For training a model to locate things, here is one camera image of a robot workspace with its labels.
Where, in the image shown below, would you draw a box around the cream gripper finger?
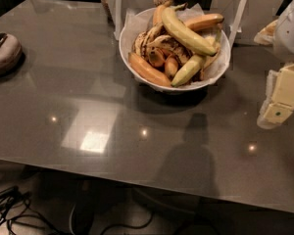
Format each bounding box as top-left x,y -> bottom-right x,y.
257,103 -> 293,129
271,63 -> 294,109

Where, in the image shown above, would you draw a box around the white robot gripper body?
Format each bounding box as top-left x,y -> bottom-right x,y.
273,0 -> 294,62

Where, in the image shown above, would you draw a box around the large yellow-green top banana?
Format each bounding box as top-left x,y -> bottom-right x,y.
162,8 -> 217,57

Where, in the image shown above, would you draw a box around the yellow-green banana right edge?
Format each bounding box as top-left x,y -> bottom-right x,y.
202,26 -> 223,70

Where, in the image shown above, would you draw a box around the orange banana top right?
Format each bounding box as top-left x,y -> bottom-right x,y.
184,14 -> 224,31

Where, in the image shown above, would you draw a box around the yellow-green lower banana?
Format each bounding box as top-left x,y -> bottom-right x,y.
171,55 -> 206,87

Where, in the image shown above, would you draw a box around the small orange banana lower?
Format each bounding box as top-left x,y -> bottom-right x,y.
165,56 -> 178,79

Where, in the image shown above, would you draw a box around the brown spotted banana middle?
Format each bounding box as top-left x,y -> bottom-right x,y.
147,35 -> 191,66

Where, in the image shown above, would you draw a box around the brown spotted banana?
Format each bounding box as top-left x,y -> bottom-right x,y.
132,23 -> 165,59
147,35 -> 191,66

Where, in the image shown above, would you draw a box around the orange banana front left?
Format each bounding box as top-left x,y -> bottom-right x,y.
128,52 -> 171,87

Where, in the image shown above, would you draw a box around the orange banana at back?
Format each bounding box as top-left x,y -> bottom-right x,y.
153,5 -> 167,25

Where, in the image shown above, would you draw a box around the small orange banana round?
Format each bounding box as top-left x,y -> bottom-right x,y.
148,48 -> 166,68

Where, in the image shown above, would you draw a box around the brown spotted banana left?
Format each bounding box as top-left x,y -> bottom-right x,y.
132,23 -> 165,59

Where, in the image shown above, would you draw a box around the white bowl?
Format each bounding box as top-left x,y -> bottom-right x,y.
119,5 -> 232,93

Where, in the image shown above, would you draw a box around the white box behind table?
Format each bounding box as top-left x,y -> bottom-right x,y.
211,0 -> 283,45

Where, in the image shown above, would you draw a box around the grey round pouch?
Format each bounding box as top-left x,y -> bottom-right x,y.
0,32 -> 23,76

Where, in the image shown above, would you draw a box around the black floor cables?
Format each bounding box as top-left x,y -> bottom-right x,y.
0,185 -> 220,235

